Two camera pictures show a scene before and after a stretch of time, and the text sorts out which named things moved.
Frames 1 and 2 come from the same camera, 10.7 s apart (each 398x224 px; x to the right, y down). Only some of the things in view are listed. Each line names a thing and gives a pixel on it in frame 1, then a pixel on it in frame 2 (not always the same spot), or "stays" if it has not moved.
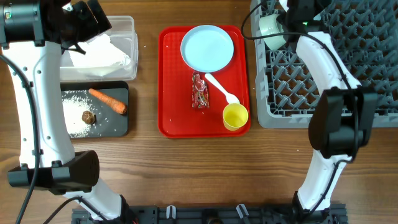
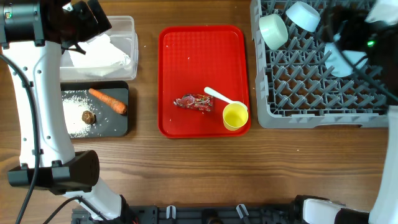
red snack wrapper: [200, 98] → [204, 102]
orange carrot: [115, 105] stays
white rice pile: [75, 104] stays
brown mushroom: [87, 117] stays
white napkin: [100, 51] stays
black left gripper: [91, 28] stays
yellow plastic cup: [234, 116] stays
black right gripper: [319, 4] → [353, 22]
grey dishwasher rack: [365, 32] stays
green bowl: [268, 26] stays
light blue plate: [206, 48] → [339, 65]
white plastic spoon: [230, 98] → [208, 90]
